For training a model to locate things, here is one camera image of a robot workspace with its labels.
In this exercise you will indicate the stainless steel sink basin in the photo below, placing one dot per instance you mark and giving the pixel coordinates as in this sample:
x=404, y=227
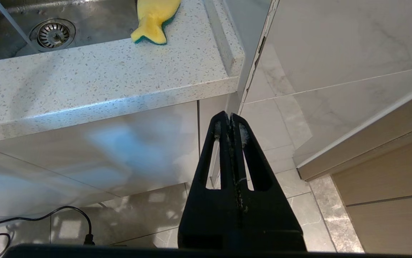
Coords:
x=95, y=21

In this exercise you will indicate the yellow fish-shaped sponge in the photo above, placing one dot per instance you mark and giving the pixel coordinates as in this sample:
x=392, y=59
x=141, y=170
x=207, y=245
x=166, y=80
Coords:
x=154, y=18

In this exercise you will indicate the running tap water stream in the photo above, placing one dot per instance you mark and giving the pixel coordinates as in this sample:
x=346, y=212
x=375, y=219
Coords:
x=14, y=25

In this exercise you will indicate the white counter base cabinet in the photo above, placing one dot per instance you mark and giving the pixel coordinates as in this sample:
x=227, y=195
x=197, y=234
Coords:
x=84, y=154

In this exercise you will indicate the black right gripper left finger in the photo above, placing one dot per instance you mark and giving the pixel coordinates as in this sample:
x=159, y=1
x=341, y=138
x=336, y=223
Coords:
x=209, y=218

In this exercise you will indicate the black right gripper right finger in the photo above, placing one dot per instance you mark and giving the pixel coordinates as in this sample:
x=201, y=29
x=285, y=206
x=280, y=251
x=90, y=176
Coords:
x=270, y=218

